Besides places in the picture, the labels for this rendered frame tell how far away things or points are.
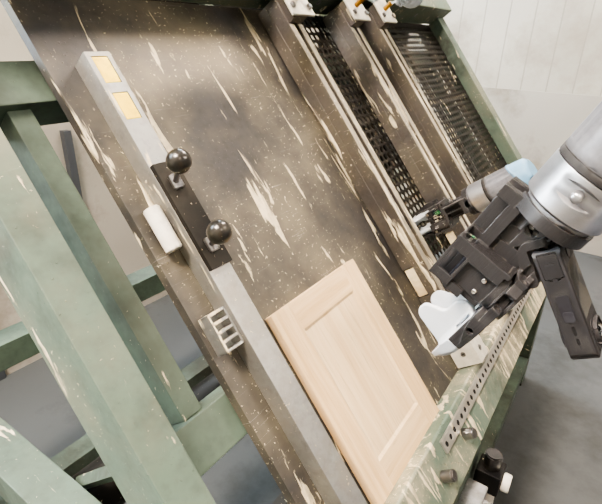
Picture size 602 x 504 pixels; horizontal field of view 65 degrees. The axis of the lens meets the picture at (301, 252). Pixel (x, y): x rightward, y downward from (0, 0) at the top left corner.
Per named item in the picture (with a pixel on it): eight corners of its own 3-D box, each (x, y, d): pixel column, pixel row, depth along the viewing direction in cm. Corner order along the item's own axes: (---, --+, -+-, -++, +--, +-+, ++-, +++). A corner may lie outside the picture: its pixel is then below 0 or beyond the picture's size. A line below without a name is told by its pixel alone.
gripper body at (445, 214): (418, 212, 123) (459, 191, 115) (430, 203, 130) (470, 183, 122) (433, 237, 123) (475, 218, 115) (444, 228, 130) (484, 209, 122)
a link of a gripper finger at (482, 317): (456, 324, 53) (509, 273, 47) (469, 335, 52) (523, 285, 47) (440, 344, 49) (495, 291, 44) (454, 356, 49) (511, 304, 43)
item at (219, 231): (206, 260, 81) (215, 247, 68) (195, 240, 80) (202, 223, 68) (225, 249, 82) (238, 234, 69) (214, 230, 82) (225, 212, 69)
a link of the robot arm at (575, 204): (639, 192, 42) (632, 216, 36) (598, 228, 45) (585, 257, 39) (566, 141, 44) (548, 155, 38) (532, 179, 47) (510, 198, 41)
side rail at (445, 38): (531, 234, 227) (554, 224, 220) (417, 33, 226) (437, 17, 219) (534, 229, 233) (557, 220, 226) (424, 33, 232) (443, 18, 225)
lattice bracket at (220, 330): (218, 357, 79) (228, 353, 77) (197, 320, 79) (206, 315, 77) (234, 346, 82) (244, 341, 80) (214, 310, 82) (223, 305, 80)
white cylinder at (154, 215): (139, 214, 79) (163, 256, 79) (147, 206, 77) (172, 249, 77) (153, 209, 81) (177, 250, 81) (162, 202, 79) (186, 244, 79)
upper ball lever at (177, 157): (170, 198, 80) (174, 173, 68) (159, 179, 80) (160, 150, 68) (191, 189, 82) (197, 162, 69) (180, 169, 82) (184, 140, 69)
